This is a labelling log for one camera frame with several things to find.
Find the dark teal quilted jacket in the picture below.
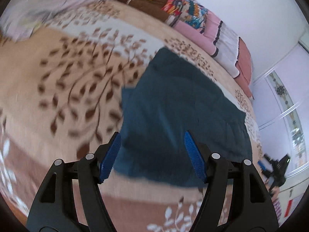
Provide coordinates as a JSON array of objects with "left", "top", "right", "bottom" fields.
[{"left": 114, "top": 48, "right": 252, "bottom": 188}]

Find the person's right hand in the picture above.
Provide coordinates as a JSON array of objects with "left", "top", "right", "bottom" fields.
[{"left": 265, "top": 179, "right": 280, "bottom": 202}]

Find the plaid shirt right sleeve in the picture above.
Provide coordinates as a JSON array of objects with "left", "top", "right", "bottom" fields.
[{"left": 272, "top": 198, "right": 282, "bottom": 226}]

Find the white wardrobe with ornaments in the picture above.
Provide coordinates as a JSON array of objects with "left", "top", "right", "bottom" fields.
[{"left": 253, "top": 31, "right": 308, "bottom": 224}]

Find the leaf patterned bed blanket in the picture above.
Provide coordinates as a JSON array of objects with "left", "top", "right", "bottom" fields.
[{"left": 1, "top": 1, "right": 262, "bottom": 217}]

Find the red pink pillow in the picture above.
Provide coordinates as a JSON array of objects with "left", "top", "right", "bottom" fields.
[{"left": 234, "top": 37, "right": 253, "bottom": 99}]

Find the pink striped folded blanket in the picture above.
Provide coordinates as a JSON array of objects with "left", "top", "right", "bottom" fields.
[{"left": 172, "top": 10, "right": 240, "bottom": 78}]

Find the colourful cartoon cushion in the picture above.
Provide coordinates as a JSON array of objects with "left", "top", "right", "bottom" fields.
[{"left": 162, "top": 0, "right": 208, "bottom": 34}]

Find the light purple floral pillow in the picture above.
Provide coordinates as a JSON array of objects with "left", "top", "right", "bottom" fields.
[{"left": 1, "top": 0, "right": 108, "bottom": 41}]

